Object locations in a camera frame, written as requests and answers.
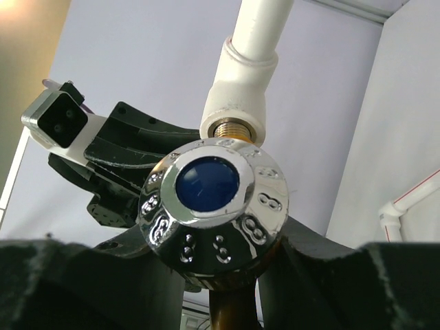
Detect gold faucet with chrome knob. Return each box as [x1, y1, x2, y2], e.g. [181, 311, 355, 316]
[138, 121, 289, 329]

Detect white PVC pipe frame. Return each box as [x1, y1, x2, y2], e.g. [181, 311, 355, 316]
[200, 1, 439, 248]

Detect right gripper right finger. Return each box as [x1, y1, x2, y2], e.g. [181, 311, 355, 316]
[258, 219, 439, 329]

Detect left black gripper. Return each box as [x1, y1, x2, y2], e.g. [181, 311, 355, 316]
[48, 102, 200, 227]

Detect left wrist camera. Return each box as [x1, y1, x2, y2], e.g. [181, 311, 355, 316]
[21, 78, 106, 165]

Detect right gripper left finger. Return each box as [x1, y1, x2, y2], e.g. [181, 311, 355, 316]
[1, 227, 184, 329]

